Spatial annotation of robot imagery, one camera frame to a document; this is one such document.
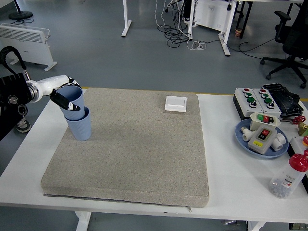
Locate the grey-brown cushion mat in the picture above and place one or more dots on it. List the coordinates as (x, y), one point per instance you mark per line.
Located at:
(144, 156)

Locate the white wall switch panel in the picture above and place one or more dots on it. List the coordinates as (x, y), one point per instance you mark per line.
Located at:
(175, 104)

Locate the white table leg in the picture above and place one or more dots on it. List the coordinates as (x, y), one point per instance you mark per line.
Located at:
(83, 221)
(256, 226)

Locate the clear bottle red cap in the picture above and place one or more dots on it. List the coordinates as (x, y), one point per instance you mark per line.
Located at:
(286, 178)

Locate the small tin can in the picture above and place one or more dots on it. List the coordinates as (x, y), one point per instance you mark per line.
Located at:
(238, 33)

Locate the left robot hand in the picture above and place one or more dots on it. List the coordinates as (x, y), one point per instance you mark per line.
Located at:
(48, 84)

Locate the blue ribbed plastic cup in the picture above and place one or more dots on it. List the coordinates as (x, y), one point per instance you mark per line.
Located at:
(77, 98)
(80, 130)

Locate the white desk with panel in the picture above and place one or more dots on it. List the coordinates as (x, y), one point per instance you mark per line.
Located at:
(211, 14)

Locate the white pipe fitting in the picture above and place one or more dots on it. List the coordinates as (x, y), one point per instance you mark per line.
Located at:
(246, 137)
(279, 143)

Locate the brass valve red handwheel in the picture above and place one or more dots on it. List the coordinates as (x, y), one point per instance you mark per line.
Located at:
(302, 126)

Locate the black office chair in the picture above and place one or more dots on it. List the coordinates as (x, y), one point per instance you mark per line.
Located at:
(294, 43)

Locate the white electric panel heater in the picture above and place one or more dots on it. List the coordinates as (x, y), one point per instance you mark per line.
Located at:
(31, 45)

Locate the red emergency stop button box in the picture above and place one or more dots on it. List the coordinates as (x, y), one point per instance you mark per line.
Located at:
(297, 144)

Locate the person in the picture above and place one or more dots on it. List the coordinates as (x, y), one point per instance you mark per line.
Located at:
(24, 126)

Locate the black round stand base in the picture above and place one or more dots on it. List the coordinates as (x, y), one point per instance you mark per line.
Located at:
(20, 15)

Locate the white four-button control box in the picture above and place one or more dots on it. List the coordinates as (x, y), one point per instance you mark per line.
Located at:
(243, 106)
(276, 111)

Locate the blue round plate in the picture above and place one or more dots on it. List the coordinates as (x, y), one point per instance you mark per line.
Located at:
(240, 139)

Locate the beige green-red push-button switch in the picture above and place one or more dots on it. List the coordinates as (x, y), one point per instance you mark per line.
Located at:
(255, 124)

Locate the black plastic tray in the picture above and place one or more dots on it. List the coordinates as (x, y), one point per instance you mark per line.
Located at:
(286, 98)

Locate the white desk leg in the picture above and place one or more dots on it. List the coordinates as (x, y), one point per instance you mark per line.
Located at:
(126, 19)

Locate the beige red-black push-button switch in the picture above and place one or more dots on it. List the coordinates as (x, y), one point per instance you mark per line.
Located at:
(260, 144)

